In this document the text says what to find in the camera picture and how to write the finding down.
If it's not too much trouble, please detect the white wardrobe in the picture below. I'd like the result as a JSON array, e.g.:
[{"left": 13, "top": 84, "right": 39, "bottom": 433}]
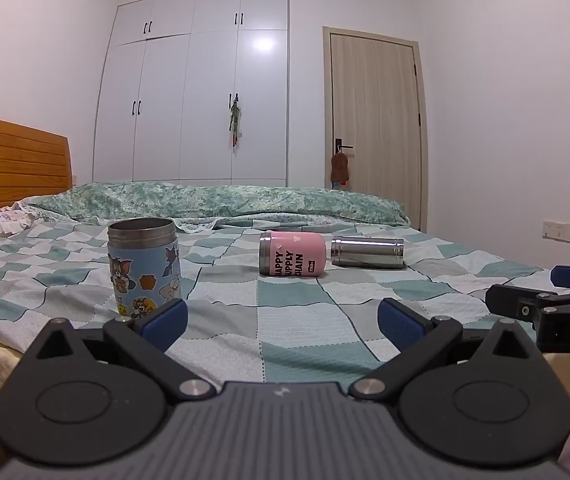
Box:
[{"left": 92, "top": 0, "right": 290, "bottom": 187}]

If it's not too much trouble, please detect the plain steel cup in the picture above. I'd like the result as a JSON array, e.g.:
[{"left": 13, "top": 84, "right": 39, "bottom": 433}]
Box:
[{"left": 330, "top": 236, "right": 406, "bottom": 269}]

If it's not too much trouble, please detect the green floral quilt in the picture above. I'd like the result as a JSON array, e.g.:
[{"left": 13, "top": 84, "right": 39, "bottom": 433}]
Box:
[{"left": 15, "top": 181, "right": 412, "bottom": 234}]

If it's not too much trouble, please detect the brown hanging bag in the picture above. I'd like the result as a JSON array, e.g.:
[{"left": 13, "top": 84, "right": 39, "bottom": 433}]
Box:
[{"left": 330, "top": 151, "right": 352, "bottom": 186}]

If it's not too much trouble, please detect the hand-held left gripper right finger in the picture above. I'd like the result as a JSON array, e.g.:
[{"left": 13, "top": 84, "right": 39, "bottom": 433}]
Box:
[{"left": 348, "top": 297, "right": 546, "bottom": 402}]

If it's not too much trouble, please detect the pink cup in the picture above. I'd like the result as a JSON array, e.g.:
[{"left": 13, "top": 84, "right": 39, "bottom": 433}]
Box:
[{"left": 258, "top": 231, "right": 326, "bottom": 277}]

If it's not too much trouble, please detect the green hanging ornament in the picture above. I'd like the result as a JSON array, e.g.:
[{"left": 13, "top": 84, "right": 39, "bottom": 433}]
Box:
[{"left": 227, "top": 100, "right": 244, "bottom": 151}]

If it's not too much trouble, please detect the white wall socket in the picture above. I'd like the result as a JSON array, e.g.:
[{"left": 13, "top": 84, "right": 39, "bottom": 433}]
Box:
[{"left": 542, "top": 219, "right": 570, "bottom": 245}]

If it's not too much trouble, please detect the blue cartoon cup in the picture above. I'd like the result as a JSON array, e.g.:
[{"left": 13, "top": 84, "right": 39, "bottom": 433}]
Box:
[{"left": 107, "top": 217, "right": 183, "bottom": 318}]

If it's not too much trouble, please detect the light wooden door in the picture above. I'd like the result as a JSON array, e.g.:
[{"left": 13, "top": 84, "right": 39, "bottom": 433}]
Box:
[{"left": 322, "top": 26, "right": 428, "bottom": 234}]

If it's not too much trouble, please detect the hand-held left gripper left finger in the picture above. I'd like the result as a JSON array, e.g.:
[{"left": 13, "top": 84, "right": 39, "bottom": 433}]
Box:
[{"left": 25, "top": 298, "right": 217, "bottom": 402}]

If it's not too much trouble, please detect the checked bed sheet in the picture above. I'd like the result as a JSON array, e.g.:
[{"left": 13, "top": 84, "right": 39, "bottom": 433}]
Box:
[{"left": 0, "top": 216, "right": 570, "bottom": 387}]

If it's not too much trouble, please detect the wooden headboard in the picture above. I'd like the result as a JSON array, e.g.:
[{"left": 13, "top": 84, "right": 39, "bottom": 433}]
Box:
[{"left": 0, "top": 112, "right": 74, "bottom": 215}]

